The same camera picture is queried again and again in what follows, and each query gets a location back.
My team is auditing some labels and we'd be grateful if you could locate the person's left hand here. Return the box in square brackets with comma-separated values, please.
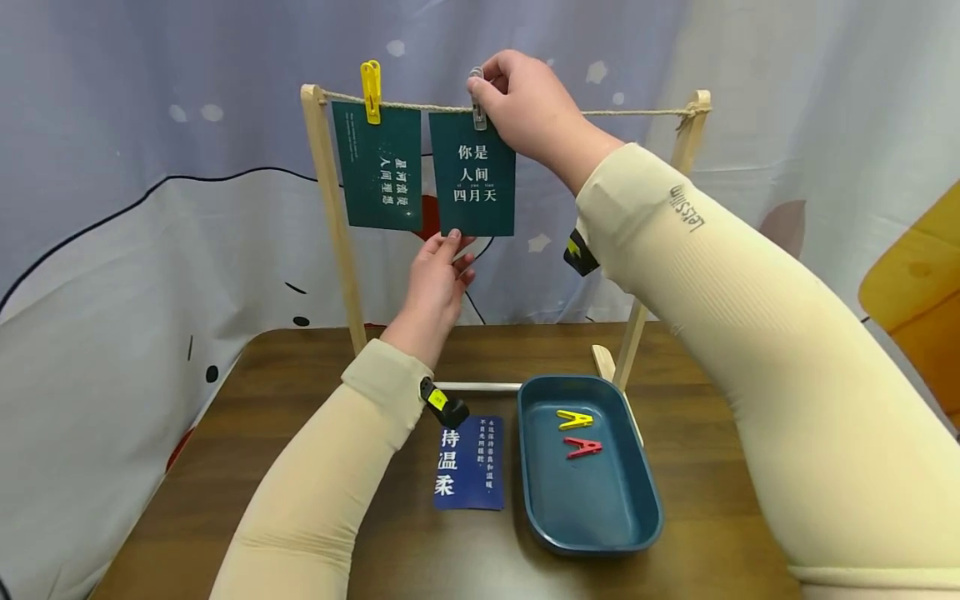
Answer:
[380, 229, 478, 368]

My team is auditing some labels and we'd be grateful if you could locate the person's right hand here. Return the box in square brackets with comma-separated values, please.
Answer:
[466, 50, 628, 198]

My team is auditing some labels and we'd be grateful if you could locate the clear grey clothespin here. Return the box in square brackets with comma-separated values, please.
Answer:
[467, 67, 489, 132]

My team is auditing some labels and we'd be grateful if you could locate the green card large white text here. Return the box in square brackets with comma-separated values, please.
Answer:
[428, 111, 518, 238]

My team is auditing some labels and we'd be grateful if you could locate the person's left forearm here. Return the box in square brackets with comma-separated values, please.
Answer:
[210, 337, 435, 600]

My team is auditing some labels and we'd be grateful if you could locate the person's right forearm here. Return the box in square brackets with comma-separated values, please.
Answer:
[575, 142, 960, 600]

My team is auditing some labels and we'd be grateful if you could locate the green card vertical white text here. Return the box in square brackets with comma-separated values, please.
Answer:
[331, 100, 424, 233]

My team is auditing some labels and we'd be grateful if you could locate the black wrist band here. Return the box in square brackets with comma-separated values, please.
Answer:
[418, 377, 472, 430]
[563, 227, 602, 278]

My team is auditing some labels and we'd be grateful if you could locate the blue card white text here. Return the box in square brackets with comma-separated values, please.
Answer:
[432, 415, 505, 512]

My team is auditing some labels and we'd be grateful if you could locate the dark blue plastic tray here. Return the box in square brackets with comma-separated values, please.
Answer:
[517, 374, 666, 557]

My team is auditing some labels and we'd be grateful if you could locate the orange rounded board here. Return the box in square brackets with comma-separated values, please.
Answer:
[858, 179, 960, 428]

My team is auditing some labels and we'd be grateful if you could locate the twine rope line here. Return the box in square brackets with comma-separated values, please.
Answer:
[321, 90, 711, 118]

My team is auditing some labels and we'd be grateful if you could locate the wooden hanging rack frame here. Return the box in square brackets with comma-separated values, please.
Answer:
[300, 83, 713, 448]

